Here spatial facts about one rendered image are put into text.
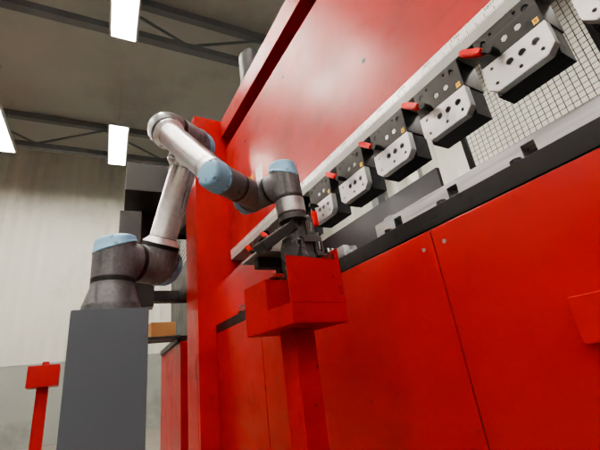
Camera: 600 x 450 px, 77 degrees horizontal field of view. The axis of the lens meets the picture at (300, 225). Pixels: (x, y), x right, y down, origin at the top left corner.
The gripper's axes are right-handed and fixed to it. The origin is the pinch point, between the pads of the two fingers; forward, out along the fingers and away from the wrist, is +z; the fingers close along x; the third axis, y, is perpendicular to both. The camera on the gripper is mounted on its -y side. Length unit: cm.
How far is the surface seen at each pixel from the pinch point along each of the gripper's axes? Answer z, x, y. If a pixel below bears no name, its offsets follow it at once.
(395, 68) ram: -64, -21, 37
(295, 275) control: -3.5, -4.9, -4.1
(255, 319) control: 3.1, 10.2, -6.8
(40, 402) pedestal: 10, 218, -34
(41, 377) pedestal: -3, 211, -34
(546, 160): -10, -52, 18
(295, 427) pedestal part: 27.3, 5.4, -3.8
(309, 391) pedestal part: 20.8, 2.1, -1.0
